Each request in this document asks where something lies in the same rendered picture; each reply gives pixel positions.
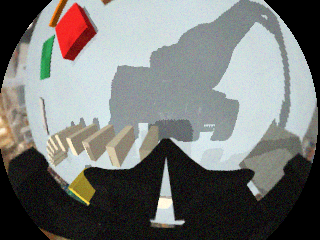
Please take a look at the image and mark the red rectangular block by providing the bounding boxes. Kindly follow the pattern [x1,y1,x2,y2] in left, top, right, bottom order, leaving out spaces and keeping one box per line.
[55,3,96,61]

